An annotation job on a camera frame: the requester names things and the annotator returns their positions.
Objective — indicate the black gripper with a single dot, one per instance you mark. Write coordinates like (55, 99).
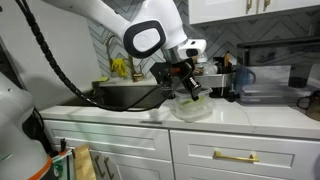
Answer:
(186, 75)

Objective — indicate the green plastic spoon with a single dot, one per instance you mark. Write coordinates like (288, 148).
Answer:
(186, 102)

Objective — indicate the clear plastic lunchbox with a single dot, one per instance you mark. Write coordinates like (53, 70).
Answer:
(196, 113)

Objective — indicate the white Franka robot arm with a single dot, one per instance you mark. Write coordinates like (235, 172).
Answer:
(110, 16)

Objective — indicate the black metal dish rack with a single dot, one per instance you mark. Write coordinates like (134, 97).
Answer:
(216, 81)

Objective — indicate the stainless steel sink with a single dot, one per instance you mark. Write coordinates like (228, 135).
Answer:
(123, 95)

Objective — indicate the clear baby bottle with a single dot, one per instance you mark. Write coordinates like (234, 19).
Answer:
(210, 68)

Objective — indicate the blue pitcher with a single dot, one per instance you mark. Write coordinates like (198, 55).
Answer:
(243, 80)

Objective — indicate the gold spring faucet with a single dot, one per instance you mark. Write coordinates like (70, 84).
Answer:
(135, 75)

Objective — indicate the white lower cabinet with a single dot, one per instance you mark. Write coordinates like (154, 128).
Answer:
(133, 143)

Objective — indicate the white cabinet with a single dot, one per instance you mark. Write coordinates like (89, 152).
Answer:
(226, 10)
(133, 143)

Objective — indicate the hanging yellow rubber glove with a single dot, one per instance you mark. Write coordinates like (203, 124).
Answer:
(119, 68)

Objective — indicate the white upper cabinet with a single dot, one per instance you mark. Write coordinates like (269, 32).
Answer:
(226, 10)

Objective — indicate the black countertop appliance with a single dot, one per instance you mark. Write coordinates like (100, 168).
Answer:
(280, 56)

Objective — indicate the yellow sponge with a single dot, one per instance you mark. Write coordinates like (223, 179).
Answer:
(103, 79)

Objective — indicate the dark mug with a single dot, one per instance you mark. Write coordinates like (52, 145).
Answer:
(313, 105)

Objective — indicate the wooden board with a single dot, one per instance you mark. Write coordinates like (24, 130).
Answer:
(83, 163)

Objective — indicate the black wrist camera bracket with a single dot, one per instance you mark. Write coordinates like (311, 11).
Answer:
(161, 73)

